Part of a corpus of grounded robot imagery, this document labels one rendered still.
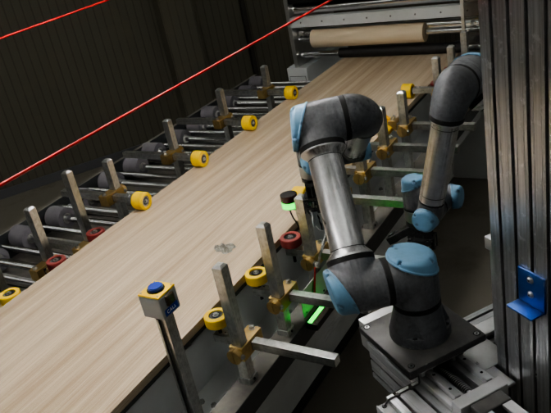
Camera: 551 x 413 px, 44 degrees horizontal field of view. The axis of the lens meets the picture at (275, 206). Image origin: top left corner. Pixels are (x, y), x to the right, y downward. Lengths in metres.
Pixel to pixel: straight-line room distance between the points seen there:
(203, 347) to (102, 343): 0.34
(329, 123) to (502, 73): 0.48
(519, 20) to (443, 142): 0.67
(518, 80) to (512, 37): 0.08
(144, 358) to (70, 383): 0.22
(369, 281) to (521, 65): 0.59
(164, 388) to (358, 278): 0.87
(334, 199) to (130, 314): 0.97
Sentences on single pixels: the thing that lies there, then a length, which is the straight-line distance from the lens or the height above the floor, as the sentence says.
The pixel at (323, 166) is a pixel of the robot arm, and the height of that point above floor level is 1.46.
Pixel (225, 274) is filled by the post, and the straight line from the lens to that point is 2.00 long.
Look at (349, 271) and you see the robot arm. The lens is 1.59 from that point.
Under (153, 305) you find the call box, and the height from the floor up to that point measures 1.20.
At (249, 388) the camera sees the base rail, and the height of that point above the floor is 0.70.
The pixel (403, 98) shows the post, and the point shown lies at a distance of 3.18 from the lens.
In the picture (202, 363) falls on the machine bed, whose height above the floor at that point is 0.70.
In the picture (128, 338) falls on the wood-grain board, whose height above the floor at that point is 0.90.
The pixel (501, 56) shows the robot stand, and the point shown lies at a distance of 1.37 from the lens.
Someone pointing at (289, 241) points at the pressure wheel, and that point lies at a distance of 2.50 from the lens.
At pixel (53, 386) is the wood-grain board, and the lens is 2.16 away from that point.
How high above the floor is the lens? 2.11
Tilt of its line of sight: 26 degrees down
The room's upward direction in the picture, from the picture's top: 12 degrees counter-clockwise
